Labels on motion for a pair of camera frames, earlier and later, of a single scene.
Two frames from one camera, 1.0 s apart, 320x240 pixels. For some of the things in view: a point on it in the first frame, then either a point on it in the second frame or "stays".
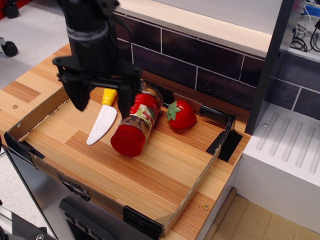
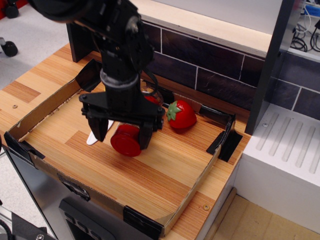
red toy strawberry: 181,115 stays
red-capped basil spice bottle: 129,136 stays
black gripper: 94,61 -> 122,100
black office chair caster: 9,47 stays
